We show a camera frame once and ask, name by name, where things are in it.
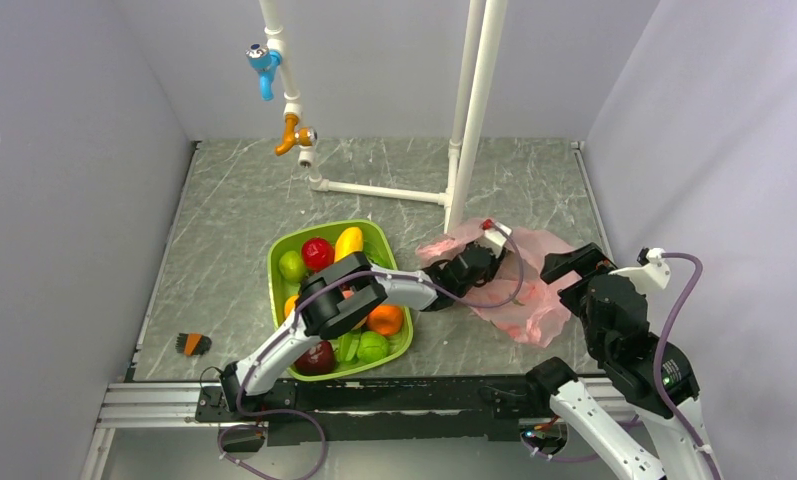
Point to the green fake starfruit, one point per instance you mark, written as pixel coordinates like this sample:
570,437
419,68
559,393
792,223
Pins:
348,345

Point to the white pvc pipe frame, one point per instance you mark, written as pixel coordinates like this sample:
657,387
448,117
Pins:
483,33

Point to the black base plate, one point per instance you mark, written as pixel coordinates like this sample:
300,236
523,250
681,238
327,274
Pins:
494,407

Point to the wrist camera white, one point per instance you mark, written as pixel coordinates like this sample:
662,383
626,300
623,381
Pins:
495,237
652,273

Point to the orange tap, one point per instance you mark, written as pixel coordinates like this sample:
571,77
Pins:
294,135

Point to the fake green leaves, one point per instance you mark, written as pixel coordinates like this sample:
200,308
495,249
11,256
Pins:
375,256

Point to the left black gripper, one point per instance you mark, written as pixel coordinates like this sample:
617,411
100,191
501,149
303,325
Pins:
494,267

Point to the small orange black object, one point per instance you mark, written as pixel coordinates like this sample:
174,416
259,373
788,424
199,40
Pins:
192,344

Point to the orange yellow fake mango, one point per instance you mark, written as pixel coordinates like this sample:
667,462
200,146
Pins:
290,305

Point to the green fake lime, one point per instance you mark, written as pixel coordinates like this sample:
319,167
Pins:
372,347

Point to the orange fake tangerine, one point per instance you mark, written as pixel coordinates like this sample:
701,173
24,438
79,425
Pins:
386,320

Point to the blue tap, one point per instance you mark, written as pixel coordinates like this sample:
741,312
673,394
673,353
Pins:
265,62

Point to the pink plastic bag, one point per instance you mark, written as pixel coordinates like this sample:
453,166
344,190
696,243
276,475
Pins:
516,300

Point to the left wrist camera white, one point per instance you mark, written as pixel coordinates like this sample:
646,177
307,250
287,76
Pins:
495,237

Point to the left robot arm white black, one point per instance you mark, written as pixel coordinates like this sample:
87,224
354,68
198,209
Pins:
336,299

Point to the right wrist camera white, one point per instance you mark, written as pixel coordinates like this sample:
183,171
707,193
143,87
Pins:
652,273

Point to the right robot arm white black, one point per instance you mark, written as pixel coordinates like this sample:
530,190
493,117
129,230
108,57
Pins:
653,376

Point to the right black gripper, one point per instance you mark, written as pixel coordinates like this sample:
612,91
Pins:
583,261

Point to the green plastic tray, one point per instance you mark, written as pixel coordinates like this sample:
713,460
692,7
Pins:
280,290

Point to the red fake fruit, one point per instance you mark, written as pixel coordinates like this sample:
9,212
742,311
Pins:
317,254

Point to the dark red fake apple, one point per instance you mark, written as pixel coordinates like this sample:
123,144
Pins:
318,360

